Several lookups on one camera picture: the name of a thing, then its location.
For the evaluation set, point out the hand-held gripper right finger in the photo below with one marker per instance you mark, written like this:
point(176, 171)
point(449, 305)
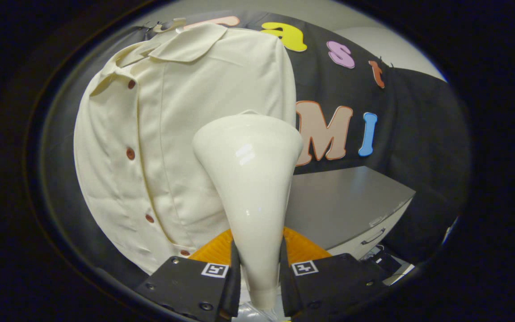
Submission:
point(284, 286)

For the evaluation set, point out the white paper sheet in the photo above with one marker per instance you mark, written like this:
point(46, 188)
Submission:
point(398, 273)

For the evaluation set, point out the black box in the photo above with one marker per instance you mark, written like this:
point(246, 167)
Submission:
point(385, 264)

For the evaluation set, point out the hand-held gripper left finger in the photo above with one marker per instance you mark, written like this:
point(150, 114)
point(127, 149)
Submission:
point(234, 286)

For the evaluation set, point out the cream plastic hanger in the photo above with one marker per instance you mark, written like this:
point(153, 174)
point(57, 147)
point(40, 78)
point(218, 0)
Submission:
point(172, 26)

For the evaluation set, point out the cream button shirt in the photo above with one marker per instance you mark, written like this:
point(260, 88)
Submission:
point(172, 134)

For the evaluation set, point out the white cabinet with grey top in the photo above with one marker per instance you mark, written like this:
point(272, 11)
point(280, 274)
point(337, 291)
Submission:
point(342, 201)

